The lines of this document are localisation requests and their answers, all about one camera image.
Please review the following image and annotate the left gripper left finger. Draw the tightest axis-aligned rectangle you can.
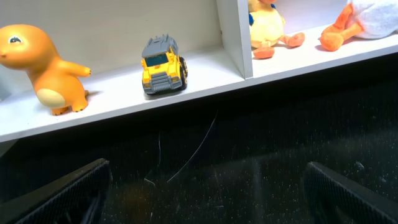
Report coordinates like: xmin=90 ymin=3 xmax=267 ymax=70
xmin=0 ymin=157 xmax=113 ymax=224

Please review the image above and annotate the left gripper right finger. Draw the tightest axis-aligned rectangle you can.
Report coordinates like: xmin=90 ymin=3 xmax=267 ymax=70
xmin=303 ymin=161 xmax=398 ymax=224

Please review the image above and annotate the orange dinosaur figure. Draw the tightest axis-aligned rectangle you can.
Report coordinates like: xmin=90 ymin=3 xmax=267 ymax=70
xmin=0 ymin=24 xmax=92 ymax=116

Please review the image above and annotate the grey and yellow toy truck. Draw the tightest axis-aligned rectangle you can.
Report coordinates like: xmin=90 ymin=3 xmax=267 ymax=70
xmin=141 ymin=34 xmax=189 ymax=96

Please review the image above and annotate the white shelf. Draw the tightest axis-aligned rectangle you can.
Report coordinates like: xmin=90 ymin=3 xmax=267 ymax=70
xmin=0 ymin=0 xmax=398 ymax=158

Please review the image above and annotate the white plush duck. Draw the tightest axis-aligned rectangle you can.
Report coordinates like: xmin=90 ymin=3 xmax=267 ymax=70
xmin=319 ymin=0 xmax=398 ymax=52

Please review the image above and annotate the yellow plush duck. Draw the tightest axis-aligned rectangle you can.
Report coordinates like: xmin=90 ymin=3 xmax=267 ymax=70
xmin=248 ymin=0 xmax=306 ymax=60

